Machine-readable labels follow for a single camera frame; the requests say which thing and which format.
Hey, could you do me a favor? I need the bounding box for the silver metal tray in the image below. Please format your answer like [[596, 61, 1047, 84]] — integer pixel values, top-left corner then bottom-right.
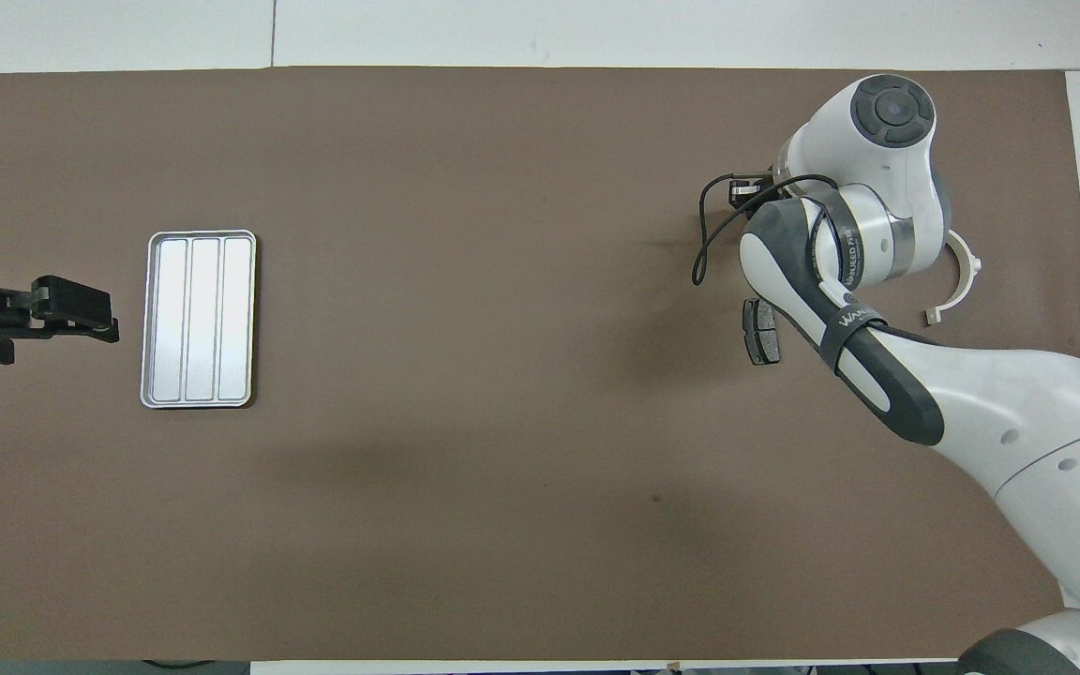
[[140, 230, 258, 410]]

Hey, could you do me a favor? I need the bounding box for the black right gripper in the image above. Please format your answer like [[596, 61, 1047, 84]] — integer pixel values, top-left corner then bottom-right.
[[727, 174, 789, 213]]

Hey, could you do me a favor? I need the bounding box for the white semicircular plastic bracket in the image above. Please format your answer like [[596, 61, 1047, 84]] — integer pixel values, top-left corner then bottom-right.
[[922, 230, 983, 326]]

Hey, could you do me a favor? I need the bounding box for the brown table mat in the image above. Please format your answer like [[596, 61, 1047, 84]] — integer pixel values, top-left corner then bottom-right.
[[0, 66, 1080, 662]]

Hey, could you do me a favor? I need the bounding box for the short dark grey brake pad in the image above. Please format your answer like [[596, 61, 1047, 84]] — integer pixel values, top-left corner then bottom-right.
[[742, 297, 782, 367]]

